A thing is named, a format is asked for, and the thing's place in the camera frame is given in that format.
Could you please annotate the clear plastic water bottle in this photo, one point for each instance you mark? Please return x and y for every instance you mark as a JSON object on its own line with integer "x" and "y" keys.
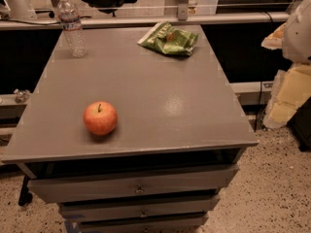
{"x": 70, "y": 21}

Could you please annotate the top grey drawer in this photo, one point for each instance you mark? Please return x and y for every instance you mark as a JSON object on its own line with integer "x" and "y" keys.
{"x": 85, "y": 188}

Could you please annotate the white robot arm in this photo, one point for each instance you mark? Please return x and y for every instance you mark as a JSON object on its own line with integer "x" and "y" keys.
{"x": 296, "y": 45}

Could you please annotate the grey drawer cabinet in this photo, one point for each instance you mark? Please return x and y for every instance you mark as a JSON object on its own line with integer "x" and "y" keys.
{"x": 172, "y": 113}

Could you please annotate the small crumpled foil object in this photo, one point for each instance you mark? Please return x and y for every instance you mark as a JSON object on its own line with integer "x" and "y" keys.
{"x": 21, "y": 95}

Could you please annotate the bottom grey drawer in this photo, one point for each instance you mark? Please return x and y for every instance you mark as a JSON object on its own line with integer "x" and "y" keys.
{"x": 143, "y": 225}

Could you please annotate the grey metal rail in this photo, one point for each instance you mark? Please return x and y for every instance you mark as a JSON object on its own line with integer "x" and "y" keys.
{"x": 118, "y": 22}

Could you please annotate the middle grey drawer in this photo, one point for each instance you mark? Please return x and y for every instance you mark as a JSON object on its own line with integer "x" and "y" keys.
{"x": 140, "y": 208}

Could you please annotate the grey drawer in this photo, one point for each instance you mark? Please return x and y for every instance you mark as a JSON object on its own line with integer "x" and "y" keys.
{"x": 143, "y": 225}
{"x": 85, "y": 188}
{"x": 140, "y": 208}

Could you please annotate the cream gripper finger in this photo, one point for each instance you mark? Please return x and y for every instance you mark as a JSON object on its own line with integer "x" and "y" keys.
{"x": 290, "y": 90}
{"x": 274, "y": 40}

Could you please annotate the green jalapeno chip bag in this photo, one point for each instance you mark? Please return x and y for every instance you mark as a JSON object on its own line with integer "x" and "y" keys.
{"x": 167, "y": 39}

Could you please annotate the red apple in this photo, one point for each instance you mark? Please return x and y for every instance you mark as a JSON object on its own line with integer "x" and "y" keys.
{"x": 100, "y": 118}

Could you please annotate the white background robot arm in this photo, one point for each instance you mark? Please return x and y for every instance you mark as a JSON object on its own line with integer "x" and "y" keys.
{"x": 21, "y": 9}

